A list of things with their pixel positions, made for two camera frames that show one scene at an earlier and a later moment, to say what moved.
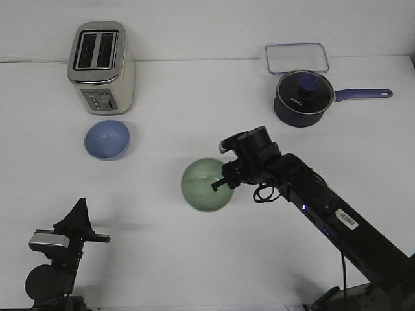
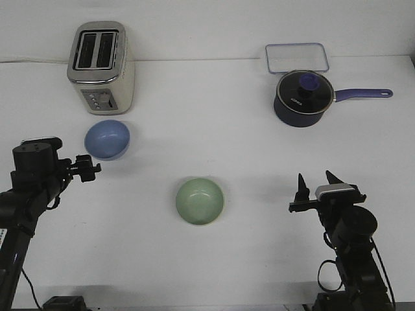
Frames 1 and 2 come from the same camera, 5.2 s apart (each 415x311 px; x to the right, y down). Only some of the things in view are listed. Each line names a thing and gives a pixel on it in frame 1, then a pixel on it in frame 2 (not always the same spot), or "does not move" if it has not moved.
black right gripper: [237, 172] to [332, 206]
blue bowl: [107, 140] does not move
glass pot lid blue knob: [305, 92] does not move
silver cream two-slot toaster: [100, 67] does not move
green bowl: [196, 185] to [199, 201]
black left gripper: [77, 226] to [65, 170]
